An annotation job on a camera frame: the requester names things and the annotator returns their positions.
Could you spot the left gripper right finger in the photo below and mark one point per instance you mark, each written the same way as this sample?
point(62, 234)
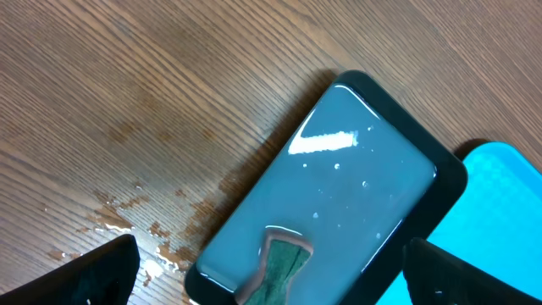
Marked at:
point(436, 277)

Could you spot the teal plastic serving tray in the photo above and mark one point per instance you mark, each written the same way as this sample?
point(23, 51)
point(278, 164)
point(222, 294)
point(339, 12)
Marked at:
point(495, 225)

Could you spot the black water tray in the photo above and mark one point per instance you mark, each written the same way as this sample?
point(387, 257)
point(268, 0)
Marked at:
point(358, 179)

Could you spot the green dish sponge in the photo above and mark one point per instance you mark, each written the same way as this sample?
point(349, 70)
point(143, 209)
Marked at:
point(284, 254)

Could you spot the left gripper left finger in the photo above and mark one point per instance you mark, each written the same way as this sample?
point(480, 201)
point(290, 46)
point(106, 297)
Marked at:
point(105, 275)

